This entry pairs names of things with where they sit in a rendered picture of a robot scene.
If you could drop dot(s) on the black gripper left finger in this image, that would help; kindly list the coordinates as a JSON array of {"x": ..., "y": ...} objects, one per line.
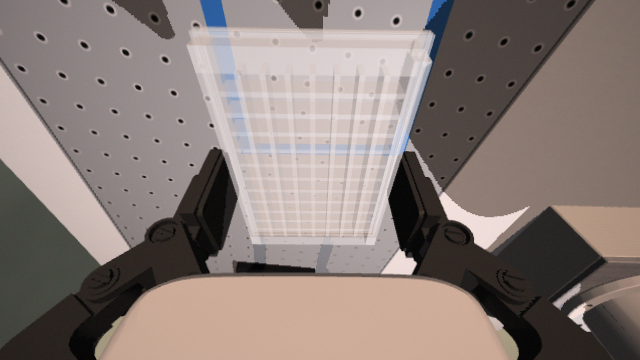
[{"x": 173, "y": 248}]

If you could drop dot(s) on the blue tape outline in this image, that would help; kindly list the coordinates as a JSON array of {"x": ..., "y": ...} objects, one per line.
[{"x": 437, "y": 20}]

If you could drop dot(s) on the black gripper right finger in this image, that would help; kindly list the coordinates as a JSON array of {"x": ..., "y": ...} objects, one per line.
[{"x": 540, "y": 330}]

